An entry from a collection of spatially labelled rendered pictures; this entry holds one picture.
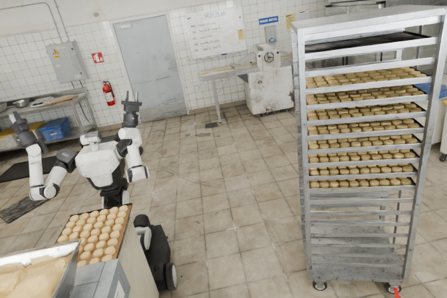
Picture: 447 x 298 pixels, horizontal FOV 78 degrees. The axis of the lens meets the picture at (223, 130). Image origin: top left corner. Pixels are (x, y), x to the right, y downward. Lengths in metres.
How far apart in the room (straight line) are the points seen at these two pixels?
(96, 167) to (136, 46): 4.08
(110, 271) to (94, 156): 1.00
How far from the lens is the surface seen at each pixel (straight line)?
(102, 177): 2.05
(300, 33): 1.41
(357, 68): 1.52
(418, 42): 1.59
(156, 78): 5.88
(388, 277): 2.38
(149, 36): 5.77
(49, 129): 5.98
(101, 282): 1.14
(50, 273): 1.11
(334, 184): 1.84
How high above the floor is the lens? 1.96
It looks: 23 degrees down
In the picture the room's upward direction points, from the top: 10 degrees counter-clockwise
